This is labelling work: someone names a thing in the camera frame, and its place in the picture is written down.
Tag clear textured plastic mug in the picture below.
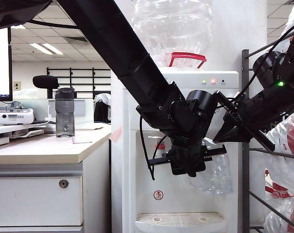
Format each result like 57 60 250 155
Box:
190 154 235 195

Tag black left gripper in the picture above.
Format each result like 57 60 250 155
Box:
148 144 227 177

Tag white drawer cabinet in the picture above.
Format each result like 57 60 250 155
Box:
0 163 84 233

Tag white jacket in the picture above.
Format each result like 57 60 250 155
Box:
93 93 112 122

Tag red hot water tap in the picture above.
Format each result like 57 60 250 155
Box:
148 135 167 151

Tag white RC transmitter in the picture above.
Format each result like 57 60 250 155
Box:
0 101 35 126

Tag white thin cable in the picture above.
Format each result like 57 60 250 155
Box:
47 106 57 126

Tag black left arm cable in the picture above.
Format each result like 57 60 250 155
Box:
139 116 167 181

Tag white drip tray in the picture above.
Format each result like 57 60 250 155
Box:
134 213 227 226

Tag dark grey water bottle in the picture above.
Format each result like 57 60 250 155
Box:
55 87 76 138

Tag black computer monitor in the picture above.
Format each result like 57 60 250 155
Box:
0 28 13 102

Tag white desk riser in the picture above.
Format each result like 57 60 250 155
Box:
0 123 47 149

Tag white water dispenser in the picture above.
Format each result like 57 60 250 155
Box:
122 70 242 233

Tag grey desk partition panel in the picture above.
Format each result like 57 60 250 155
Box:
48 99 86 117

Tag black wall shelf rails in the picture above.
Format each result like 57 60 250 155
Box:
46 67 112 99

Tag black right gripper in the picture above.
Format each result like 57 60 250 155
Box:
213 90 276 152

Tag black chair headrest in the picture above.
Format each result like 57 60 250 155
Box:
32 75 60 99

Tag white plastic holder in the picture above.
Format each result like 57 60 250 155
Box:
10 128 45 138

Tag black metal rack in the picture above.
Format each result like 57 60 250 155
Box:
241 24 294 233

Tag large clear jug red handle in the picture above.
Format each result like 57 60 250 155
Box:
131 0 213 70

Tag pink paper slip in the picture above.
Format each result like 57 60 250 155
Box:
72 136 93 144

